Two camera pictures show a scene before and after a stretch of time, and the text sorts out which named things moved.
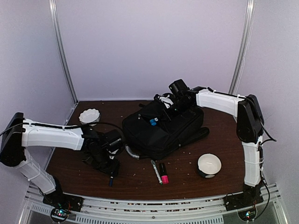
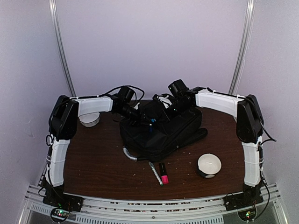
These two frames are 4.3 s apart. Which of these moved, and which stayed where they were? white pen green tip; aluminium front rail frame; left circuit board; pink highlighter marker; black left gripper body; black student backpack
Moved: black left gripper body; white pen green tip
Stayed: pink highlighter marker; left circuit board; black student backpack; aluminium front rail frame
